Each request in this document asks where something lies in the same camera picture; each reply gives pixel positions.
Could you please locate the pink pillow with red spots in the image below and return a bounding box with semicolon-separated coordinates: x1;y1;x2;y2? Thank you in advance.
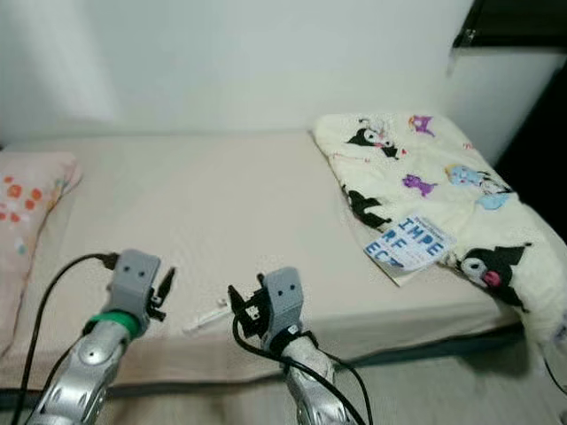
0;150;83;357

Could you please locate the white book with blue letters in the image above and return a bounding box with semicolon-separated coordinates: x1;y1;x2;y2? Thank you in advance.
362;214;458;287

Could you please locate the cream cartoon print blanket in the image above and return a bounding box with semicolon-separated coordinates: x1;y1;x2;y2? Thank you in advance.
312;110;567;348

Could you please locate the small white plastic item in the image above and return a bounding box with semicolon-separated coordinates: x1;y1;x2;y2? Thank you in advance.
181;300;232;336

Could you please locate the white bed mattress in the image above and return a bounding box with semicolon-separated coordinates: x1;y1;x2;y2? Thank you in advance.
0;130;529;390

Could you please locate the black cabinet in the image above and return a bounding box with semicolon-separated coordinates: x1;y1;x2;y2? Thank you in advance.
493;84;567;227

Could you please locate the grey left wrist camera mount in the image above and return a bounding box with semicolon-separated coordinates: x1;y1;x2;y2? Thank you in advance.
110;248;163;316

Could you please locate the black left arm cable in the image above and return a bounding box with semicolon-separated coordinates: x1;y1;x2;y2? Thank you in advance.
21;252;121;425

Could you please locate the black floor cable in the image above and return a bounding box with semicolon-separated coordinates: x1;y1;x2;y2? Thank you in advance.
544;347;567;396

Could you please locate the black window frame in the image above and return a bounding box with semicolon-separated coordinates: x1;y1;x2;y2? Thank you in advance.
452;0;567;50

